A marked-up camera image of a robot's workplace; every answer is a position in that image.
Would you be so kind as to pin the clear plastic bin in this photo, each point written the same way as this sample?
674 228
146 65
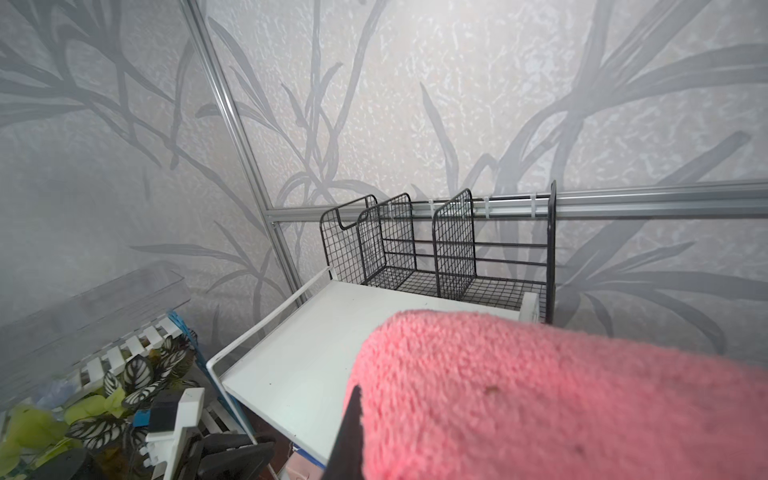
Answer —
55 340

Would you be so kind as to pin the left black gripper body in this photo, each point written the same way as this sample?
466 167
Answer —
226 456

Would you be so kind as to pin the black wire organizer basket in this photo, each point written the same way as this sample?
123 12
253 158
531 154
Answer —
372 243

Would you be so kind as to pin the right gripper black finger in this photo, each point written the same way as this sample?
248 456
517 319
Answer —
346 460

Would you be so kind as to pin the green artificial plant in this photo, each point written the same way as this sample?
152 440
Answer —
35 436

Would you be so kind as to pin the striped leaf plant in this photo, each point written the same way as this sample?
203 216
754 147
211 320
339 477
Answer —
144 375

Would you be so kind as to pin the pink fluffy cloth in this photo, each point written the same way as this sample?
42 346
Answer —
468 395

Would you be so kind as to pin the blue white picket crate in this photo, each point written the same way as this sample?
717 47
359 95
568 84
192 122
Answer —
58 394

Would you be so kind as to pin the white two-tier bookshelf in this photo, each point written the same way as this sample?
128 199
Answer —
295 378

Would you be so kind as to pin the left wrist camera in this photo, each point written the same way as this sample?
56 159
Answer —
174 418

